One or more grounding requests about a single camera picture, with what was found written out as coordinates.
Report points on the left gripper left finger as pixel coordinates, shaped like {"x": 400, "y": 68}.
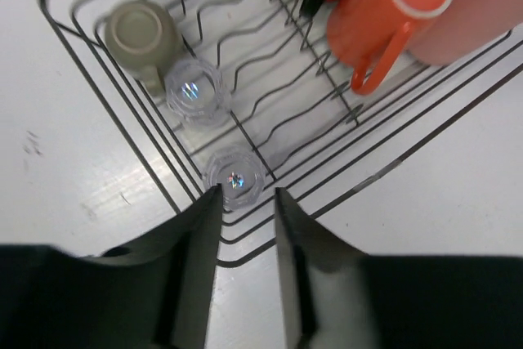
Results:
{"x": 151, "y": 292}

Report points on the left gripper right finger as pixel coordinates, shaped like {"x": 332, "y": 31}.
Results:
{"x": 337, "y": 296}

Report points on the clear glass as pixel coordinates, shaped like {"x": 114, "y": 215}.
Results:
{"x": 240, "y": 173}
{"x": 197, "y": 94}

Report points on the small grey-green cup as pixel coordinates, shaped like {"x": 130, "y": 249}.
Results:
{"x": 144, "y": 40}

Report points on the orange mug white inside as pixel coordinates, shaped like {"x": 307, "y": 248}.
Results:
{"x": 370, "y": 35}

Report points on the salmon plastic tumbler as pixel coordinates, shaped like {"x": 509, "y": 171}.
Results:
{"x": 465, "y": 26}

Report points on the black wire dish rack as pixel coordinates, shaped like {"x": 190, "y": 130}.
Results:
{"x": 290, "y": 106}

